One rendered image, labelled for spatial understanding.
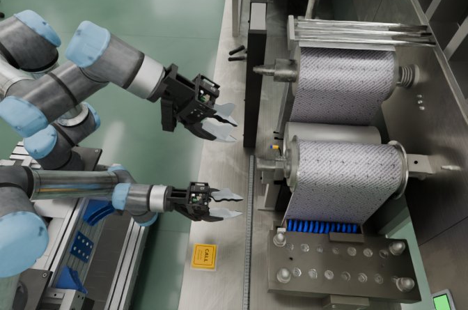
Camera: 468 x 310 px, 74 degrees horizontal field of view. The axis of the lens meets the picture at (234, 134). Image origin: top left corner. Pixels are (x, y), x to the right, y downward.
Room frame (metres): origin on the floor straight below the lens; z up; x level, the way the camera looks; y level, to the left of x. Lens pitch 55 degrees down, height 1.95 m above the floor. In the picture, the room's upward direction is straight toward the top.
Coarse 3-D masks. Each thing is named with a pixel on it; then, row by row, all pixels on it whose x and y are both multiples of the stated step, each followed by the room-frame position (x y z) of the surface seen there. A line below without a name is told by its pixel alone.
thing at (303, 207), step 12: (288, 204) 0.35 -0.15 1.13; (300, 204) 0.34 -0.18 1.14; (312, 204) 0.34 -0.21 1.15; (324, 204) 0.33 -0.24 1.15; (336, 204) 0.33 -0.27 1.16; (348, 204) 0.33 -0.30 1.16; (360, 204) 0.33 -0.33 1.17; (372, 204) 0.33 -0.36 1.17; (288, 216) 0.34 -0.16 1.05; (300, 216) 0.34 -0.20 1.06; (312, 216) 0.34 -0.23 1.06; (324, 216) 0.33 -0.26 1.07; (336, 216) 0.33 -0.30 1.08; (348, 216) 0.33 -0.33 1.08; (360, 216) 0.33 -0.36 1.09
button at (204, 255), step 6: (198, 246) 0.29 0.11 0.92; (204, 246) 0.29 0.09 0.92; (210, 246) 0.29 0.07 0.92; (198, 252) 0.27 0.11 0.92; (204, 252) 0.27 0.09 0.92; (210, 252) 0.27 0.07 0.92; (192, 258) 0.25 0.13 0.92; (198, 258) 0.25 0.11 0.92; (204, 258) 0.25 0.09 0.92; (210, 258) 0.25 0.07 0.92; (192, 264) 0.23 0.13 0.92; (198, 264) 0.23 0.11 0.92; (204, 264) 0.23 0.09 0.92; (210, 264) 0.23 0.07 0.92
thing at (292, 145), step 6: (288, 144) 0.46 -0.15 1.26; (294, 144) 0.43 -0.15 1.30; (294, 150) 0.41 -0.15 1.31; (396, 150) 0.41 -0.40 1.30; (294, 156) 0.39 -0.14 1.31; (294, 162) 0.38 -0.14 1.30; (402, 162) 0.37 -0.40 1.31; (294, 168) 0.37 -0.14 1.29; (402, 168) 0.36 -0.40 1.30; (294, 174) 0.36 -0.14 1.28; (402, 174) 0.35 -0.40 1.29; (288, 180) 0.36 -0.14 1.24; (294, 180) 0.35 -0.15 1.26
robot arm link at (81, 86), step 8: (64, 64) 0.45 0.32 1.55; (72, 64) 0.44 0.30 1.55; (56, 72) 0.42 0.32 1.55; (64, 72) 0.42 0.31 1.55; (72, 72) 0.43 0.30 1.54; (80, 72) 0.43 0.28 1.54; (64, 80) 0.41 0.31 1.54; (72, 80) 0.41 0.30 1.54; (80, 80) 0.42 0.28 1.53; (88, 80) 0.42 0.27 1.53; (72, 88) 0.40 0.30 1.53; (80, 88) 0.41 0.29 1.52; (88, 88) 0.42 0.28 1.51; (96, 88) 0.43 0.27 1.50; (80, 96) 0.40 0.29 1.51; (88, 96) 0.42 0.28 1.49
